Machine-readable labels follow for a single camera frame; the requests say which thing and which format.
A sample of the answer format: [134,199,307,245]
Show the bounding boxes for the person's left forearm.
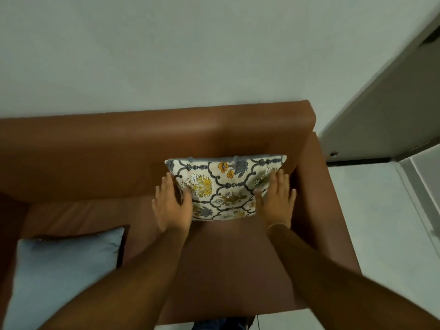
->
[37,227,190,330]

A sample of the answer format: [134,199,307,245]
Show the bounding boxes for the person's left hand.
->
[152,172,194,235]

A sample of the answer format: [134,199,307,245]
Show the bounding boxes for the person's right hand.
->
[254,169,297,230]

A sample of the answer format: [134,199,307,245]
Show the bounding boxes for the brown leather sofa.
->
[0,100,362,325]

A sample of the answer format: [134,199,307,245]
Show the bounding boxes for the floral patterned cushion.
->
[165,155,287,222]

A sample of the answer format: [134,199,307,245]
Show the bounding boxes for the grey door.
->
[319,14,440,163]

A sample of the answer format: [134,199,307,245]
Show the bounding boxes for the light blue cushion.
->
[3,227,126,330]

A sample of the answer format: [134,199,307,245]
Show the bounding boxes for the person's blue jeans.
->
[192,316,256,330]

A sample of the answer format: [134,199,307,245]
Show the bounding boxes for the person's right forearm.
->
[267,223,440,330]

